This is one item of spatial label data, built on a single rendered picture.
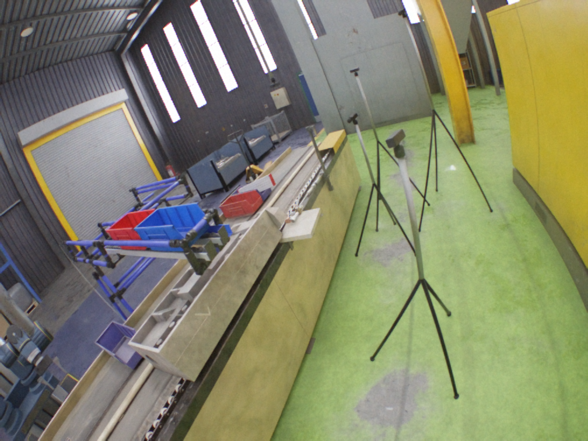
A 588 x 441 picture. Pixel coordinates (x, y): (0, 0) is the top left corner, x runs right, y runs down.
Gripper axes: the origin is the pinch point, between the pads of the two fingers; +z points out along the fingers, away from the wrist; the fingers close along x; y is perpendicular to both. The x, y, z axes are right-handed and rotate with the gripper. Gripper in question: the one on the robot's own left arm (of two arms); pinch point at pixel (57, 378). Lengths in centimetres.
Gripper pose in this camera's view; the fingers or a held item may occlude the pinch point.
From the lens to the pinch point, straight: 177.4
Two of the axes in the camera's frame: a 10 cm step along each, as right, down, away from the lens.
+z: 7.0, 6.8, 2.1
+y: 6.8, -5.4, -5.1
